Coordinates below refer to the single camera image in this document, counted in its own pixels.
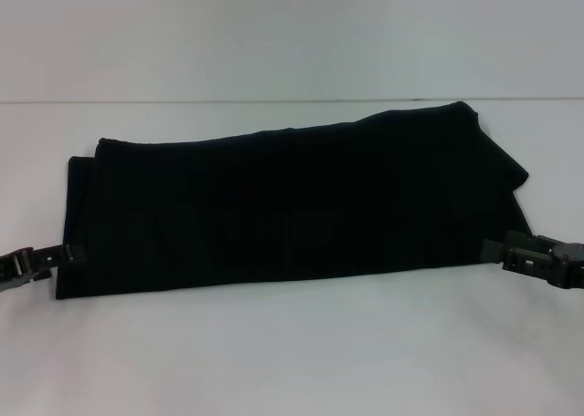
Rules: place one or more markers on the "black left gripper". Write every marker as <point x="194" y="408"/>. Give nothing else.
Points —
<point x="13" y="270"/>

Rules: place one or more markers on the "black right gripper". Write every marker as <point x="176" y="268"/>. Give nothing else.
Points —
<point x="568" y="265"/>

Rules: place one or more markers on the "black shirt with FREE print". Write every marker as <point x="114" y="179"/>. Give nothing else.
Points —
<point x="296" y="206"/>

